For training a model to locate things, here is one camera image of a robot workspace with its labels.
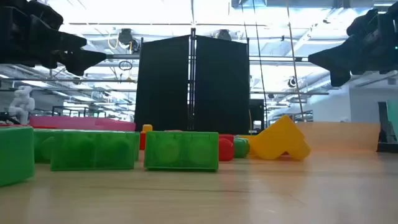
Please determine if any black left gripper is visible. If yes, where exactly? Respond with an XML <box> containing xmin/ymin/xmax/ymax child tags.
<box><xmin>0</xmin><ymin>0</ymin><xmax>108</xmax><ymax>77</ymax></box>

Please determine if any red translucent plastic tray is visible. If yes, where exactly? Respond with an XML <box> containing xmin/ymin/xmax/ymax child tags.
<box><xmin>29</xmin><ymin>115</ymin><xmax>137</xmax><ymax>132</ymax></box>

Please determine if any teal board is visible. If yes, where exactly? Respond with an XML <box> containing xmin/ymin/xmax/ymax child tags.
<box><xmin>386</xmin><ymin>98</ymin><xmax>398</xmax><ymax>141</ymax></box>

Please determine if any white humanoid robot figure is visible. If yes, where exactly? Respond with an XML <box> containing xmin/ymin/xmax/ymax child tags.
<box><xmin>8</xmin><ymin>85</ymin><xmax>36</xmax><ymax>125</ymax></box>

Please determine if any green two-stud building block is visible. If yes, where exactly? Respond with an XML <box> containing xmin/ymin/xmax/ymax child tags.
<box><xmin>0</xmin><ymin>126</ymin><xmax>35</xmax><ymax>188</ymax></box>
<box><xmin>144</xmin><ymin>130</ymin><xmax>220</xmax><ymax>172</ymax></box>
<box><xmin>50</xmin><ymin>130</ymin><xmax>137</xmax><ymax>172</ymax></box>
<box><xmin>233</xmin><ymin>137</ymin><xmax>251</xmax><ymax>159</ymax></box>

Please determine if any black hanging cable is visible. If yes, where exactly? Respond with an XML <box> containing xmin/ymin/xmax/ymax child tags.
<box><xmin>251</xmin><ymin>0</ymin><xmax>269</xmax><ymax>126</ymax></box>

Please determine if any grey metal rail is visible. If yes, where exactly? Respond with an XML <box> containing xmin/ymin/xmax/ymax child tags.
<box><xmin>0</xmin><ymin>77</ymin><xmax>137</xmax><ymax>83</ymax></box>
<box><xmin>105</xmin><ymin>54</ymin><xmax>309</xmax><ymax>67</ymax></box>
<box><xmin>0</xmin><ymin>88</ymin><xmax>330</xmax><ymax>96</ymax></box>

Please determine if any yellow hanging cable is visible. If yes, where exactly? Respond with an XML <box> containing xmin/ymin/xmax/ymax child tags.
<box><xmin>285</xmin><ymin>0</ymin><xmax>305</xmax><ymax>121</ymax></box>

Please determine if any black equipment cabinet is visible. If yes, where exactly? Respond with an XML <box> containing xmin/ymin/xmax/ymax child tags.
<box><xmin>248</xmin><ymin>98</ymin><xmax>266</xmax><ymax>135</ymax></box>

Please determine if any yellow square building block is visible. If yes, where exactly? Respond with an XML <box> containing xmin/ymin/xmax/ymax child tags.
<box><xmin>250</xmin><ymin>114</ymin><xmax>312</xmax><ymax>161</ymax></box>

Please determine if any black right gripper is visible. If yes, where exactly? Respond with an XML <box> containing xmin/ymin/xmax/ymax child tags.
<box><xmin>308</xmin><ymin>2</ymin><xmax>398</xmax><ymax>87</ymax></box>

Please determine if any black ceiling-mounted device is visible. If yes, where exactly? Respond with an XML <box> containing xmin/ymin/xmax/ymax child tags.
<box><xmin>217</xmin><ymin>29</ymin><xmax>233</xmax><ymax>41</ymax></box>
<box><xmin>118</xmin><ymin>28</ymin><xmax>134</xmax><ymax>44</ymax></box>

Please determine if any black folding partition screen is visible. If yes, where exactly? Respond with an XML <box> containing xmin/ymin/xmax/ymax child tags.
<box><xmin>134</xmin><ymin>28</ymin><xmax>251</xmax><ymax>135</ymax></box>

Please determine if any black coiled cable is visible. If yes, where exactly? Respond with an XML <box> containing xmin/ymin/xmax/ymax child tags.
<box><xmin>118</xmin><ymin>60</ymin><xmax>133</xmax><ymax>72</ymax></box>

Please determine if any green four-stud building block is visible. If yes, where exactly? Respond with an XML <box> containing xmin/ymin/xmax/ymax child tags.
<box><xmin>33</xmin><ymin>128</ymin><xmax>141</xmax><ymax>164</ymax></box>

